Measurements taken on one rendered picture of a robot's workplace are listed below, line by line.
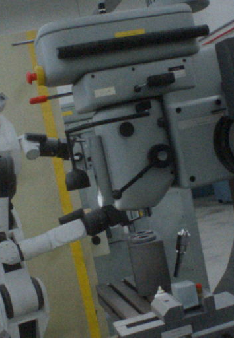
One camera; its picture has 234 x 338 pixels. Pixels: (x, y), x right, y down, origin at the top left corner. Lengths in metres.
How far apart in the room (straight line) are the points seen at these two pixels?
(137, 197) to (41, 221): 1.82
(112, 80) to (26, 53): 1.90
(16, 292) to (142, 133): 0.89
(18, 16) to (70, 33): 9.50
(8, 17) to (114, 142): 9.53
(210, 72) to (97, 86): 0.35
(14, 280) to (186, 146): 0.93
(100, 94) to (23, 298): 0.95
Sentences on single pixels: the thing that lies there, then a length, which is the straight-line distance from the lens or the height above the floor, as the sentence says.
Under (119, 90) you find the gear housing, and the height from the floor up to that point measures 1.66.
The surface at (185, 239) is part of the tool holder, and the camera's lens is 2.02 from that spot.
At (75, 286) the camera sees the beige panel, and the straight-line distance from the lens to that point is 3.46.
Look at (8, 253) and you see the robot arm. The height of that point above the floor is 1.23.
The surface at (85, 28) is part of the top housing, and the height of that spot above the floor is 1.85.
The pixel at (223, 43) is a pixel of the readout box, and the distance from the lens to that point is 1.44.
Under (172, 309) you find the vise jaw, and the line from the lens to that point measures 1.45.
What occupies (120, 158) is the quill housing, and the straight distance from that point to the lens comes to 1.57.
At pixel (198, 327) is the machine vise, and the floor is 1.00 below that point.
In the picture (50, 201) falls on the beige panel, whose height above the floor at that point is 1.24.
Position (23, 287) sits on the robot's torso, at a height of 1.04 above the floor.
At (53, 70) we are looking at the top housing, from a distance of 1.54.
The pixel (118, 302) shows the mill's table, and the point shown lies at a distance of 1.96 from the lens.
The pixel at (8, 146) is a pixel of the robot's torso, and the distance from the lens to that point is 1.99.
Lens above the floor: 1.53
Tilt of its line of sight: 3 degrees down
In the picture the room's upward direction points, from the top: 12 degrees counter-clockwise
